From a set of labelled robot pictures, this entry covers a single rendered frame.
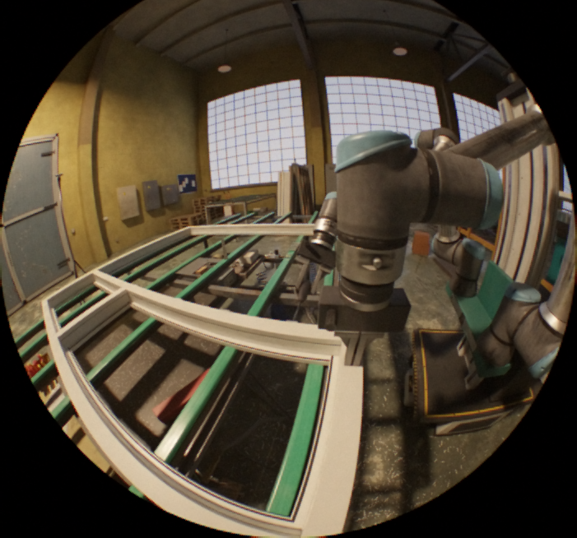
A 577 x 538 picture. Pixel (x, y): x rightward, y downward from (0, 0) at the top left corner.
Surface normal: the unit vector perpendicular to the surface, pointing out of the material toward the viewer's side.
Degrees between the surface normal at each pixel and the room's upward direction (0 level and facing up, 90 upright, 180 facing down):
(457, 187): 87
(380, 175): 90
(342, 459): 0
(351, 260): 90
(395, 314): 90
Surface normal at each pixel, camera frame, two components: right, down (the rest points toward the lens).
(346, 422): -0.06, -0.94
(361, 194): -0.64, 0.29
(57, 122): 0.97, 0.03
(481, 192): -0.30, 0.27
